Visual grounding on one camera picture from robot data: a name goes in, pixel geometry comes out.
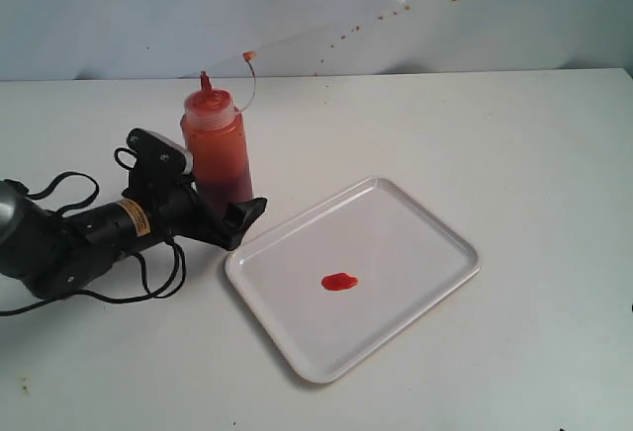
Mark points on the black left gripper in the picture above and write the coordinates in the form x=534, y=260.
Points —
x=174, y=208

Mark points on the red sauce squeeze bottle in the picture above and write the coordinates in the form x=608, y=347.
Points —
x=213, y=129

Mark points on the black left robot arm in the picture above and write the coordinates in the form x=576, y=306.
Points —
x=56, y=254

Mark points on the red sauce blob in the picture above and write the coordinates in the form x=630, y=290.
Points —
x=339, y=282

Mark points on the white rectangular plastic tray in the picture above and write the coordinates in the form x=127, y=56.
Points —
x=406, y=260

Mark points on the white backdrop sheet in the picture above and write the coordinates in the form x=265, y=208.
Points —
x=113, y=39

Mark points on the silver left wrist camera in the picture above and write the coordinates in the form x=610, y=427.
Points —
x=159, y=155

